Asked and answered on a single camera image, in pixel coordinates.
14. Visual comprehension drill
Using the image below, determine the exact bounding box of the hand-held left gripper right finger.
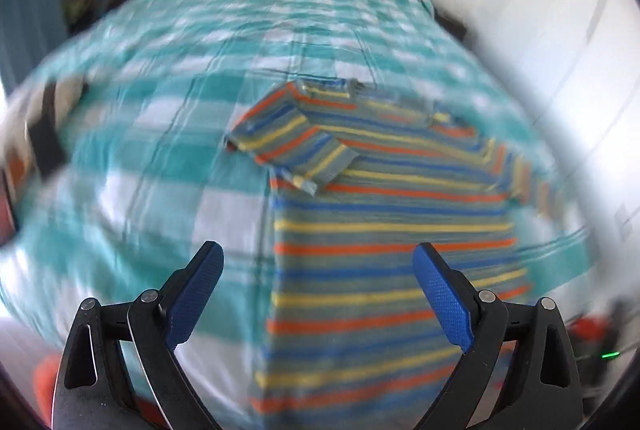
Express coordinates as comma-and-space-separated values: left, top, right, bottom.
412, 243, 586, 430

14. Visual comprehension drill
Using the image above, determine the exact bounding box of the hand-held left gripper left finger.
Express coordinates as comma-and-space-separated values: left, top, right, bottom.
51, 241, 225, 430

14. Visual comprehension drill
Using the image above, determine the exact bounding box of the striped knit sweater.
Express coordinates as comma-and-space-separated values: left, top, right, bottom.
223, 79, 566, 430

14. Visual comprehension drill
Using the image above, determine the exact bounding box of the teal checked bed sheet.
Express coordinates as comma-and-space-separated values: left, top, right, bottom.
0, 0, 591, 430

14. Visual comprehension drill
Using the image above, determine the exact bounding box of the dark bedside object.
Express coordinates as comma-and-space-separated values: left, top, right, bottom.
434, 6, 469, 42

